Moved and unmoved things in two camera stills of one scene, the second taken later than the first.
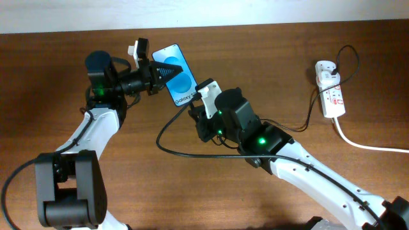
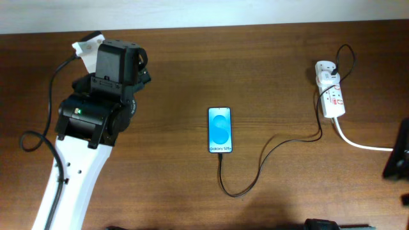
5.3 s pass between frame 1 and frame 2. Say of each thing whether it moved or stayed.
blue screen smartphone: moved
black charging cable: moved
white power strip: stayed
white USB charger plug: stayed
